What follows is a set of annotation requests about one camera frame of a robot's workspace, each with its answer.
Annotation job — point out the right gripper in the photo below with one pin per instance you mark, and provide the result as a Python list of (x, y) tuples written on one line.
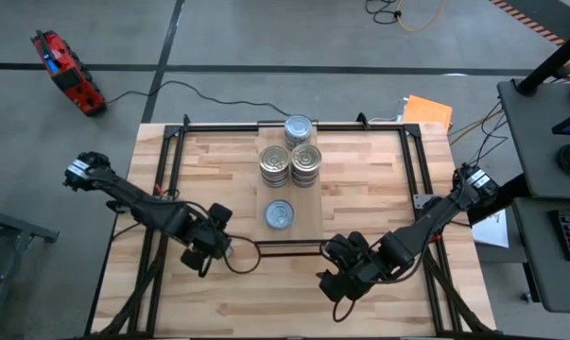
[(365, 271)]

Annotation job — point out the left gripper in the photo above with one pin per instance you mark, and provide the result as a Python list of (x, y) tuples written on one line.
[(206, 236)]

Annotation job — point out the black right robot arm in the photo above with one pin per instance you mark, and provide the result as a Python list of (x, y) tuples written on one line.
[(431, 222)]

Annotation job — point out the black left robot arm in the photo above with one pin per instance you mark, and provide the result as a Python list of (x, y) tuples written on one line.
[(133, 196)]

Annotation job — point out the white paper sheet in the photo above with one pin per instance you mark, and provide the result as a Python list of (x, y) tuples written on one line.
[(492, 231)]

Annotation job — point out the orange folder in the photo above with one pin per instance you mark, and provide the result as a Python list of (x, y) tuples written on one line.
[(426, 113)]

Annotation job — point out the grey metal stand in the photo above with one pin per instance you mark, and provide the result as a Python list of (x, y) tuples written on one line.
[(20, 226)]

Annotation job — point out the black pole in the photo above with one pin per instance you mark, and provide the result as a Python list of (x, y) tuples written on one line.
[(549, 61)]

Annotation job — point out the wooden shelf black frame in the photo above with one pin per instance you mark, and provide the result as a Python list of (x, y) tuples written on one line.
[(308, 212)]

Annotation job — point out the black table frame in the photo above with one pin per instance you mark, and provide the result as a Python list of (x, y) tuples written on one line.
[(360, 127)]

